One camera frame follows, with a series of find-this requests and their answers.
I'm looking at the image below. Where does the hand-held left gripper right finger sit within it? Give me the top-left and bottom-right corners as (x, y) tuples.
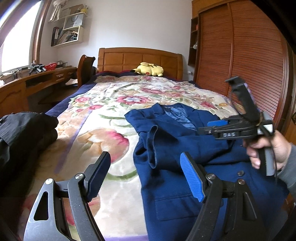
(180, 152), (266, 241)

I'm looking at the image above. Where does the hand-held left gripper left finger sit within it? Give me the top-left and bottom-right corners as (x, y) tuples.
(23, 151), (111, 241)

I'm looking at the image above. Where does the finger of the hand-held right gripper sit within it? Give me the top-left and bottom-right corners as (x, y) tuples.
(207, 118), (243, 127)
(198, 126), (243, 141)

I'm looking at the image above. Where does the blue blazer jacket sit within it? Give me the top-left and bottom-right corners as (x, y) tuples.
(124, 103), (289, 241)

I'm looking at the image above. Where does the person's right forearm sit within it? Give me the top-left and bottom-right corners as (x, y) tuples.
(277, 144), (296, 202)

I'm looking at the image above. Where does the black clothes pile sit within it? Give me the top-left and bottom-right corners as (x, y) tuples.
(0, 112), (59, 209)

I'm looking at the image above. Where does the person's right hand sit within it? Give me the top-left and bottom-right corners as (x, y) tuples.
(243, 130), (293, 171)

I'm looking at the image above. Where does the floral blanket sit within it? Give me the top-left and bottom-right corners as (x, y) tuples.
(22, 75), (238, 241)

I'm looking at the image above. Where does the wooden louvred wardrobe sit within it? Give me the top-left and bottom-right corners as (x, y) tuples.
(191, 0), (296, 139)

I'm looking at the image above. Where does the wooden open side shelf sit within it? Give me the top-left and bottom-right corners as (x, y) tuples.
(188, 17), (200, 66)

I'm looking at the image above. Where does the yellow plush toy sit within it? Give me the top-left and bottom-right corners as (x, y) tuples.
(130, 62), (164, 77)

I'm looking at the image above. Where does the wooden chair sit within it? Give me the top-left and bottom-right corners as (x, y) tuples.
(77, 55), (96, 87)

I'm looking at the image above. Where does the wooden bed headboard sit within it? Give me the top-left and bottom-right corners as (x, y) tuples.
(97, 47), (183, 80)

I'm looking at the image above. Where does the wooden desk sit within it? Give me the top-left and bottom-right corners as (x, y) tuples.
(0, 66), (80, 116)

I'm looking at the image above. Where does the black device on desk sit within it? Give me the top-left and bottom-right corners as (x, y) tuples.
(29, 64), (47, 75)

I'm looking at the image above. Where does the window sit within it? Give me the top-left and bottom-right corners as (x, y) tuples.
(0, 0), (47, 75)

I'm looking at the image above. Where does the white wall shelf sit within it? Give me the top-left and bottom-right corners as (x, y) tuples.
(48, 4), (89, 47)

